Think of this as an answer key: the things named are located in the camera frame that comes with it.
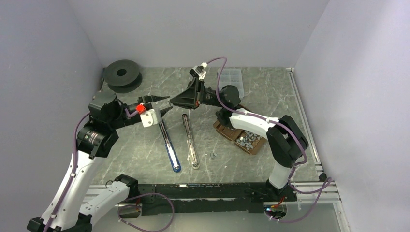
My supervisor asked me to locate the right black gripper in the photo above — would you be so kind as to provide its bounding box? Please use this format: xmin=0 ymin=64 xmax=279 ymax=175
xmin=169 ymin=78 xmax=225 ymax=111

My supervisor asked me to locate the small grey staple strip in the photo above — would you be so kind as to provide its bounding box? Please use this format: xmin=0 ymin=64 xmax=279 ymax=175
xmin=210 ymin=153 xmax=218 ymax=159

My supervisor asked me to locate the black beige stapler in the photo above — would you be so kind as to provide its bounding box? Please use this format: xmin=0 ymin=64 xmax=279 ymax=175
xmin=182 ymin=114 xmax=200 ymax=170

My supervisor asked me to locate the blue stapler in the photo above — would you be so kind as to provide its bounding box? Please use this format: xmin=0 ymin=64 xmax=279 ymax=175
xmin=159 ymin=121 xmax=181 ymax=173

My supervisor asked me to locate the brown staple tray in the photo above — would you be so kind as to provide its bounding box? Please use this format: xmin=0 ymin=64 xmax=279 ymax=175
xmin=213 ymin=109 xmax=267 ymax=155

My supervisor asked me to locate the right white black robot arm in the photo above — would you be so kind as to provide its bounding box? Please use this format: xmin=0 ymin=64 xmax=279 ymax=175
xmin=170 ymin=78 xmax=308 ymax=201

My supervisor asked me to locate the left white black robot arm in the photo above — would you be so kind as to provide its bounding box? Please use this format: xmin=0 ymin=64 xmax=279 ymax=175
xmin=27 ymin=90 xmax=167 ymax=232

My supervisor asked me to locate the black filament spool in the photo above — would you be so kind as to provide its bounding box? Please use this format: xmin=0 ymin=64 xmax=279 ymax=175
xmin=102 ymin=59 xmax=143 ymax=93

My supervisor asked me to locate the clear plastic organizer box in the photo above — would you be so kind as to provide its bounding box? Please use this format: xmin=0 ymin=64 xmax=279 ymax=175
xmin=217 ymin=68 xmax=245 ymax=99

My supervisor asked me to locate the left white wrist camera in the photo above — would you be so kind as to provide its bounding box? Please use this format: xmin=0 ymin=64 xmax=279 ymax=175
xmin=136 ymin=104 xmax=162 ymax=128

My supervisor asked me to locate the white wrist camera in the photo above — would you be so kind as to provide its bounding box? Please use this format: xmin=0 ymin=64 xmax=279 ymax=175
xmin=189 ymin=62 xmax=207 ymax=80
xmin=136 ymin=104 xmax=162 ymax=128

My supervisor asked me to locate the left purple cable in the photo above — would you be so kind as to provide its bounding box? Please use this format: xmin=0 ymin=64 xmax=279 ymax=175
xmin=42 ymin=107 xmax=175 ymax=232

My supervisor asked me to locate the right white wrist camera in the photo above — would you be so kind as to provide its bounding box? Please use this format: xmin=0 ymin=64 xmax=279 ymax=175
xmin=189 ymin=62 xmax=207 ymax=80

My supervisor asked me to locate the aluminium frame rail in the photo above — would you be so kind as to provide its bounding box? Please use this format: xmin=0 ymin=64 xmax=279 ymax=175
xmin=82 ymin=182 xmax=342 ymax=205

